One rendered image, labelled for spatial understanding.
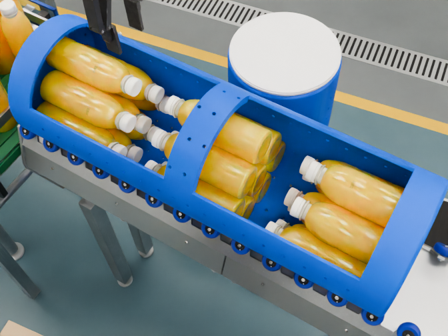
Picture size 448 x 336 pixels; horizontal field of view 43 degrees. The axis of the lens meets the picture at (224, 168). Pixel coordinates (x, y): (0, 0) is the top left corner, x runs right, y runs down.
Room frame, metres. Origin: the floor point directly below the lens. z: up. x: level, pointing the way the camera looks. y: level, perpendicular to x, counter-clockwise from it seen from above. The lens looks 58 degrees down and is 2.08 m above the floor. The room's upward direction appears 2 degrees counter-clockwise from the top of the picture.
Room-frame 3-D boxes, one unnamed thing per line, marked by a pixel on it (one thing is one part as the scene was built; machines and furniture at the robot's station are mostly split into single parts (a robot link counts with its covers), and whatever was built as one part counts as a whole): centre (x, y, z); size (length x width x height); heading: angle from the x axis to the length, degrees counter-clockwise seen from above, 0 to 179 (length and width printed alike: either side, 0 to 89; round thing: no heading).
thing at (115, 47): (0.76, 0.19, 1.34); 0.03 x 0.01 x 0.07; 57
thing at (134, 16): (0.82, 0.16, 1.34); 0.03 x 0.01 x 0.07; 57
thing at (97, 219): (0.83, 0.40, 0.31); 0.06 x 0.06 x 0.63; 57
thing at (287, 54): (1.00, -0.16, 1.03); 0.28 x 0.28 x 0.01
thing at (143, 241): (0.95, 0.32, 0.31); 0.06 x 0.06 x 0.63; 57
